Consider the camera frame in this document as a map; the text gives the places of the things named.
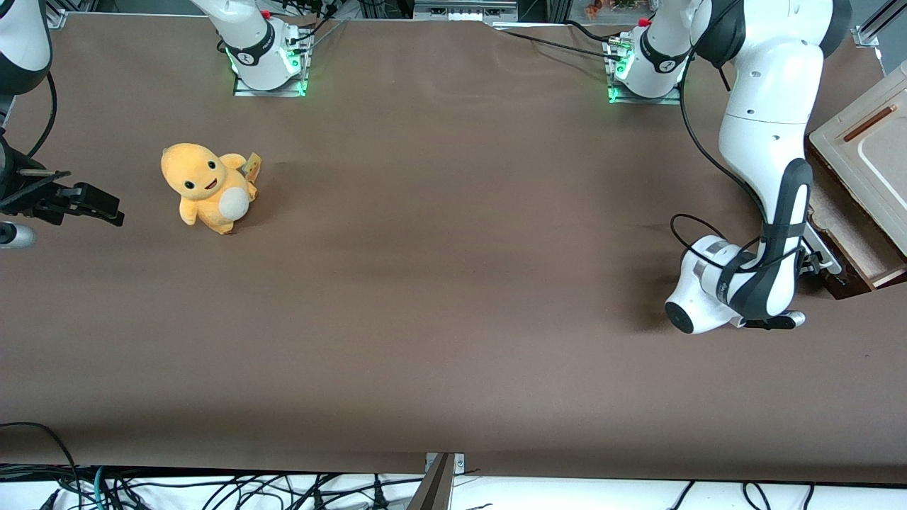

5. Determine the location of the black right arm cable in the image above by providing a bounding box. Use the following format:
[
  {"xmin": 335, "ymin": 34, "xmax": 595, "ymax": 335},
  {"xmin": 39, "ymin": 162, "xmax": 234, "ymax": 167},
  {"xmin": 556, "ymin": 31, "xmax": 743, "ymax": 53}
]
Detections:
[{"xmin": 26, "ymin": 69, "xmax": 59, "ymax": 160}]

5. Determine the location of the teal floor cable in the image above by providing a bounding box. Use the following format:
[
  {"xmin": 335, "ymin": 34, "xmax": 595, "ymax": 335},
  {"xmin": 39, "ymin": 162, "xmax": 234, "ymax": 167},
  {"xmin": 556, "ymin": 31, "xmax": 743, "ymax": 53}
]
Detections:
[{"xmin": 91, "ymin": 466, "xmax": 114, "ymax": 510}]

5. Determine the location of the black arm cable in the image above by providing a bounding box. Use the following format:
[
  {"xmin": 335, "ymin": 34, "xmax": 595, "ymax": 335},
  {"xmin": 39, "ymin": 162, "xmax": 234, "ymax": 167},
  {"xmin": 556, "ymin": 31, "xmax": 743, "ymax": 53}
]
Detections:
[
  {"xmin": 26, "ymin": 69, "xmax": 59, "ymax": 160},
  {"xmin": 670, "ymin": 39, "xmax": 809, "ymax": 273}
]

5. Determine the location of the long black table cable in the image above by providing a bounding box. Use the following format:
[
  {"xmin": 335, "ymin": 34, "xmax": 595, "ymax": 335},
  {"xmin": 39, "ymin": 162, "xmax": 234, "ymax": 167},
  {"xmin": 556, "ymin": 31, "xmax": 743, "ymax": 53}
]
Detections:
[{"xmin": 491, "ymin": 27, "xmax": 626, "ymax": 62}]

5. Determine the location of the black looped floor cable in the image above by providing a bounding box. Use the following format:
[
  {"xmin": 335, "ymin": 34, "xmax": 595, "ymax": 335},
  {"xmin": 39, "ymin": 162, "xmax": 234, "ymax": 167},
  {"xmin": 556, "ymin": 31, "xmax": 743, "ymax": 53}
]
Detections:
[{"xmin": 0, "ymin": 421, "xmax": 80, "ymax": 497}]

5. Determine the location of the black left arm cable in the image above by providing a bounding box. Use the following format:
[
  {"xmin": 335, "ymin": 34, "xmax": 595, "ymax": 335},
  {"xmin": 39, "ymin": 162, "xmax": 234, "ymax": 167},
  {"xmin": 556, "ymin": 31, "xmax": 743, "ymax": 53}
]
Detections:
[{"xmin": 670, "ymin": 39, "xmax": 809, "ymax": 273}]

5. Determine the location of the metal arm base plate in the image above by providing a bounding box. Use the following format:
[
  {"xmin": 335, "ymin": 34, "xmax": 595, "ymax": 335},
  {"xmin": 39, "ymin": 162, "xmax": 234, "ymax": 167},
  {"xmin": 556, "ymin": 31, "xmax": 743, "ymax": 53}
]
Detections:
[
  {"xmin": 232, "ymin": 28, "xmax": 310, "ymax": 98},
  {"xmin": 607, "ymin": 35, "xmax": 685, "ymax": 106}
]

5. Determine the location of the grey metal rack unit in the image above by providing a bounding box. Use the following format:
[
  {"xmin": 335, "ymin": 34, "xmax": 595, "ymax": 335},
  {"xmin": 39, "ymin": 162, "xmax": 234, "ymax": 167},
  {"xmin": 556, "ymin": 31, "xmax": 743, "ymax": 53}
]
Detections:
[{"xmin": 413, "ymin": 0, "xmax": 519, "ymax": 22}]

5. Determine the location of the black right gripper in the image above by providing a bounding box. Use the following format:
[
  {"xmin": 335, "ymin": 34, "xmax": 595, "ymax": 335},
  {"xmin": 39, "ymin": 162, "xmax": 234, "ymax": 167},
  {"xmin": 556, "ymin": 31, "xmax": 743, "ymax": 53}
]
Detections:
[{"xmin": 0, "ymin": 136, "xmax": 125, "ymax": 227}]

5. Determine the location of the short black table cable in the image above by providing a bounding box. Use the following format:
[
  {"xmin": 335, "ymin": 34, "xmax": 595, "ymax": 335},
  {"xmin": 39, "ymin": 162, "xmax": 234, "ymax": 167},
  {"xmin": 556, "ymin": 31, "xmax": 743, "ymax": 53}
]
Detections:
[{"xmin": 565, "ymin": 19, "xmax": 617, "ymax": 43}]

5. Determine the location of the wooden drawer cabinet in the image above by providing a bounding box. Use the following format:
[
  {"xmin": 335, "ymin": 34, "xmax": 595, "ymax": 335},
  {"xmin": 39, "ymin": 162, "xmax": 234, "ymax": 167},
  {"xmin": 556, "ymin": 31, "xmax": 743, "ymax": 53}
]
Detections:
[{"xmin": 806, "ymin": 62, "xmax": 907, "ymax": 300}]

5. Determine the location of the brown table cover sheet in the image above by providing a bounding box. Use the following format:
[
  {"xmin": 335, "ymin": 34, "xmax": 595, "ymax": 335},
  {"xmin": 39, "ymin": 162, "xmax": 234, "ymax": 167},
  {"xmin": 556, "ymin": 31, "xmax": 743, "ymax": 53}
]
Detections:
[{"xmin": 0, "ymin": 13, "xmax": 907, "ymax": 484}]

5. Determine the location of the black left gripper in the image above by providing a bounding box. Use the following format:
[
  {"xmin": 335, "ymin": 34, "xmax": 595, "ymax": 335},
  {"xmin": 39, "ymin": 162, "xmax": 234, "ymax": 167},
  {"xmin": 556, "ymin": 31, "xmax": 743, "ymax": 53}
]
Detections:
[{"xmin": 794, "ymin": 249, "xmax": 832, "ymax": 284}]

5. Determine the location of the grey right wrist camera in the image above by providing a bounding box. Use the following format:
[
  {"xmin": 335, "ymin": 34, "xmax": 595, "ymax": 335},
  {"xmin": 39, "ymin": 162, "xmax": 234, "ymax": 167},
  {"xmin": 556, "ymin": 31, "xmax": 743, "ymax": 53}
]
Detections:
[{"xmin": 0, "ymin": 222, "xmax": 36, "ymax": 249}]

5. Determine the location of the grey mount post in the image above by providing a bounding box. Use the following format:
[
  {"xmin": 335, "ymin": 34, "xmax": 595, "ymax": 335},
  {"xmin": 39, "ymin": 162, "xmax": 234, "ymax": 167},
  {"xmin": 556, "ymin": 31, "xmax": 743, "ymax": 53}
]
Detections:
[{"xmin": 405, "ymin": 453, "xmax": 456, "ymax": 510}]

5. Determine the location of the brown wooden stick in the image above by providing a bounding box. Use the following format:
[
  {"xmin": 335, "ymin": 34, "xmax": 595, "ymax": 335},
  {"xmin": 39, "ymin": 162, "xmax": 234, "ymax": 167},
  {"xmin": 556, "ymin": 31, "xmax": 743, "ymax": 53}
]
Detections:
[{"xmin": 843, "ymin": 104, "xmax": 898, "ymax": 142}]

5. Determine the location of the yellow plush toy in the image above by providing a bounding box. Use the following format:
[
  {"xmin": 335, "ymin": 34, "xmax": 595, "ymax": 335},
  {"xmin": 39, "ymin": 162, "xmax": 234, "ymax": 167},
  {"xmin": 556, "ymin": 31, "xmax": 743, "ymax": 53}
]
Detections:
[{"xmin": 160, "ymin": 142, "xmax": 262, "ymax": 236}]

